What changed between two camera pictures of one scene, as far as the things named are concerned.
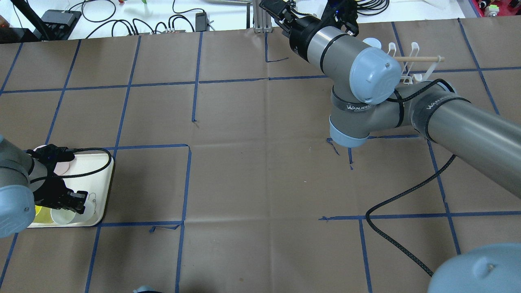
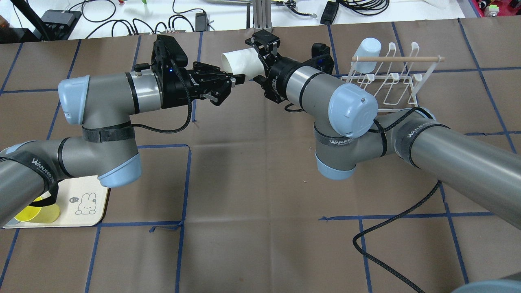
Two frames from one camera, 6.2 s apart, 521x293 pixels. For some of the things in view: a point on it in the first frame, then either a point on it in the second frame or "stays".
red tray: [506, 8] stays
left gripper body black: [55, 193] → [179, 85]
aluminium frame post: [262, 19] stays
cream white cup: [62, 216] → [245, 61]
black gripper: [64, 154] → [167, 55]
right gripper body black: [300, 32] → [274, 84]
